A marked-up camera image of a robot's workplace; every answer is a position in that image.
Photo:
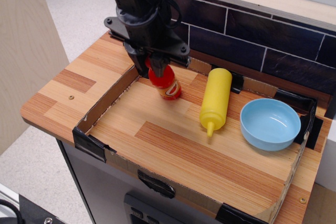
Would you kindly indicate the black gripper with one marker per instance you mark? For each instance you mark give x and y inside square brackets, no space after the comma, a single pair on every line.
[143,36]

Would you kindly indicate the red hot sauce bottle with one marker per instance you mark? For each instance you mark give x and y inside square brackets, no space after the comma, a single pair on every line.
[167,85]

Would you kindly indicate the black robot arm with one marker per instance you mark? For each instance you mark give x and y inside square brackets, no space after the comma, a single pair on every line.
[167,10]

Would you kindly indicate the yellow mustard squeeze bottle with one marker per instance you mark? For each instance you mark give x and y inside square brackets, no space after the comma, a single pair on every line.
[215,101]

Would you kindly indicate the cardboard fence with black tape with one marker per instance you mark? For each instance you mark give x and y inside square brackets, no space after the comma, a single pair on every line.
[163,144]

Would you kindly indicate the light wooden panel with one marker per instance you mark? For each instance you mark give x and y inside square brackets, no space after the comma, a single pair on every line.
[31,55]

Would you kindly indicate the light blue bowl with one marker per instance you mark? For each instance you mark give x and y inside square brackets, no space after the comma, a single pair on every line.
[269,124]

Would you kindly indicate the dark tile backsplash panel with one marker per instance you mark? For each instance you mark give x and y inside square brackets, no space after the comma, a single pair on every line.
[286,49]

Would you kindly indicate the grey oven control panel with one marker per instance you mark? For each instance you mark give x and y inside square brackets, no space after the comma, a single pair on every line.
[138,211]

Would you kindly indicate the black base with screw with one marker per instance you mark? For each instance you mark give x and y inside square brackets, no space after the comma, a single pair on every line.
[26,212]

